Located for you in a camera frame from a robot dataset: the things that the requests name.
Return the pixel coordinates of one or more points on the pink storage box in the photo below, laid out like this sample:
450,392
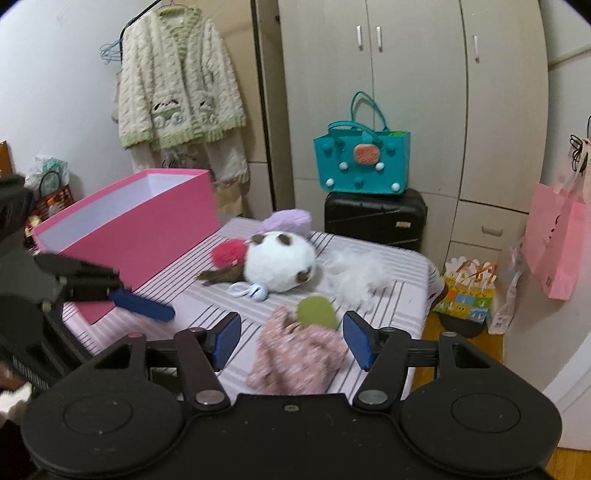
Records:
137,226

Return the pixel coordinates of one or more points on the white bell with loop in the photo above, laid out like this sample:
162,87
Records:
255,291

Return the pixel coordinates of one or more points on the white mesh bath pouf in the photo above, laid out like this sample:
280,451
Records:
355,277

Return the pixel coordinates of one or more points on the pink floral cloth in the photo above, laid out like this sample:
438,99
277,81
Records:
293,359

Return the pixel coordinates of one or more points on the teal felt tote bag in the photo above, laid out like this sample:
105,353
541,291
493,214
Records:
354,158

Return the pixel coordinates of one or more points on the black suitcase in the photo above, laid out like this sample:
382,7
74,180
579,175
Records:
392,220

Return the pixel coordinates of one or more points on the beige wardrobe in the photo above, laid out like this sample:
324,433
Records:
467,79

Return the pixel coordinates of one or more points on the striped pink tablecloth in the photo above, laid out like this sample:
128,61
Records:
402,303

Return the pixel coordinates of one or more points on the cream knit cardigan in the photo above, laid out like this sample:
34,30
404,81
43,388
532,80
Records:
177,91

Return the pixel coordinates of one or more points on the purple plush toy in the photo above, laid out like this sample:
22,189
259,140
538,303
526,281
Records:
295,221

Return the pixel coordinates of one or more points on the pink paper bag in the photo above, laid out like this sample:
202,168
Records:
558,221

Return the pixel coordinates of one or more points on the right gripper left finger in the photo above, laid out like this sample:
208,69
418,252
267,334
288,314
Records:
201,354

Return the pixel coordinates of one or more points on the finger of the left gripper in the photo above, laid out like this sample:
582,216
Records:
126,300
69,271

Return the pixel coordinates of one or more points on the wicker basket with handle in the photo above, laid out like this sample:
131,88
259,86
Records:
52,202

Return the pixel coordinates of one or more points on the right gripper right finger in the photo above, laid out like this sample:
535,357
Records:
383,355

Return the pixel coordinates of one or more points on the white panda plush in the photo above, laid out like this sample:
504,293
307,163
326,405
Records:
281,261

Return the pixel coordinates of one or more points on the pink fluffy pompom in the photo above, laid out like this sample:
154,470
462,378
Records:
229,253

